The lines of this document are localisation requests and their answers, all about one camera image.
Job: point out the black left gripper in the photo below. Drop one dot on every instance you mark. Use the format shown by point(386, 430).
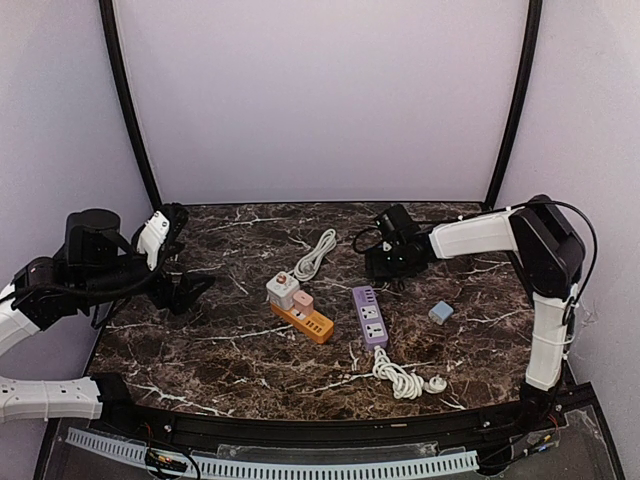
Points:
point(180, 298)

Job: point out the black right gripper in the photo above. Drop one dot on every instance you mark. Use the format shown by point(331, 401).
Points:
point(375, 267)

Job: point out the purple power strip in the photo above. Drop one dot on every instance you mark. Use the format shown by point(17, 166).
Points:
point(370, 318)

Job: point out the light blue wall charger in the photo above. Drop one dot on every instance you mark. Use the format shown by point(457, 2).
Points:
point(440, 312)

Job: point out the white cube socket adapter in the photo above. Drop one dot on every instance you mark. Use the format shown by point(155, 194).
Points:
point(281, 289)

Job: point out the pink wall charger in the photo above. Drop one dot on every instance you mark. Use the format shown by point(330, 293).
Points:
point(303, 302)

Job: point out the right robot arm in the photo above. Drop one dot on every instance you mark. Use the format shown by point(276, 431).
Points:
point(549, 250)

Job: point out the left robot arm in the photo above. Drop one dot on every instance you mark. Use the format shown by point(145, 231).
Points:
point(95, 269)

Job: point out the orange power strip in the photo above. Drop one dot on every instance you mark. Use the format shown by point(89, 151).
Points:
point(316, 326)

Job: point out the small circuit board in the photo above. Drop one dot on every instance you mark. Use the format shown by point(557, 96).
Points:
point(163, 462)

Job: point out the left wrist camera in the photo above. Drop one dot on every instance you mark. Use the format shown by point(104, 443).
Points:
point(157, 239)

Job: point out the black front rail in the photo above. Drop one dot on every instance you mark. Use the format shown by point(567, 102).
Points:
point(488, 424)

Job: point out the white slotted cable duct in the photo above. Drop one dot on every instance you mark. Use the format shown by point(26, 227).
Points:
point(244, 462)

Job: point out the left black frame post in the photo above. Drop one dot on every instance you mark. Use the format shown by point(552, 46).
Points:
point(128, 111)

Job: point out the black frame post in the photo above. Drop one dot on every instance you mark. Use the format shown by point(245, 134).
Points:
point(128, 111)
point(525, 66)

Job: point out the right black frame post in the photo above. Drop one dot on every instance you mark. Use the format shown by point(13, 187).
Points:
point(525, 66)

